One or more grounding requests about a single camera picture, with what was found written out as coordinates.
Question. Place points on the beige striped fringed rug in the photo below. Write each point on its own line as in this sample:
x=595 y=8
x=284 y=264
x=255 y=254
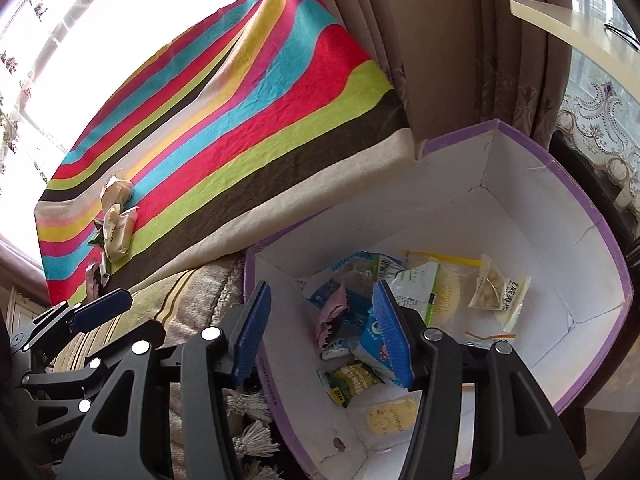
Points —
x=200 y=280

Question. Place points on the white green snack packet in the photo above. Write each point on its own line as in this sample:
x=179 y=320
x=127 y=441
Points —
x=412 y=285

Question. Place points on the dark green snack packet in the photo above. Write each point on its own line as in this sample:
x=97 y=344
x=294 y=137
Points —
x=97 y=240

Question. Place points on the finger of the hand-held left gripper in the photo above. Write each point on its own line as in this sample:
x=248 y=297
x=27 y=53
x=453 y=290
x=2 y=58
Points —
x=102 y=307
x=60 y=372

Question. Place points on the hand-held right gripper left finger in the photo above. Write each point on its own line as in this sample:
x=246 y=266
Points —
x=250 y=332

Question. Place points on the clear black-print snack packet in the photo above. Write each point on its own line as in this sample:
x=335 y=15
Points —
x=500 y=295

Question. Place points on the striped tablecloth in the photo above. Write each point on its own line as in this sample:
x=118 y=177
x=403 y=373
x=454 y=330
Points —
x=225 y=110

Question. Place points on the white printed snack packet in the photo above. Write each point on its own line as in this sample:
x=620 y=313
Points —
x=390 y=266

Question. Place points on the floral lace curtain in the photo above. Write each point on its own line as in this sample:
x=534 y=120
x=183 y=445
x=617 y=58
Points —
x=600 y=110

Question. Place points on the white floral sheer curtain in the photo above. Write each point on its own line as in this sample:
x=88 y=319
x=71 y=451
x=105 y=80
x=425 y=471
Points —
x=30 y=60

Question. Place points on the cream table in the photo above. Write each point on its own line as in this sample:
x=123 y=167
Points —
x=575 y=25

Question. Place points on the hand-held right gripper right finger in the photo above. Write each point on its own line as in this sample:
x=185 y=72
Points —
x=391 y=332

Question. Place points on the purple cardboard box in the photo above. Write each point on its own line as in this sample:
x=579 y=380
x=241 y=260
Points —
x=525 y=210

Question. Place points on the blue white snack packet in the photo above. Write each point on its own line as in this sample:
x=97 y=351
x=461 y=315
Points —
x=320 y=292

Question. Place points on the clear orange-strip snack packet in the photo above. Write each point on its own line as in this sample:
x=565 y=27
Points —
x=490 y=336

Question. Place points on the dark blue small snack packet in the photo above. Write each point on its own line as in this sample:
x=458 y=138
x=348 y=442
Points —
x=337 y=349

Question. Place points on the clear round cake packet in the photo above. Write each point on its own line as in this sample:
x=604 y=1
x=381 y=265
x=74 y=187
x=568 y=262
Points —
x=450 y=295

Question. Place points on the brown curtain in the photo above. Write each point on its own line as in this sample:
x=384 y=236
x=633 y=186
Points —
x=425 y=35

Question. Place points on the clear yellow cracker packet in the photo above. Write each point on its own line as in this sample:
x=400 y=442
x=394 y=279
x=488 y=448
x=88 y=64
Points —
x=392 y=415

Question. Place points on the pink snack packet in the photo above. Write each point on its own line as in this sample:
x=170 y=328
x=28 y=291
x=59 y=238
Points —
x=330 y=310
x=93 y=280

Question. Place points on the green yellow snack packet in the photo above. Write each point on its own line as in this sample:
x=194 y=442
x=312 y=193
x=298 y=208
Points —
x=352 y=382

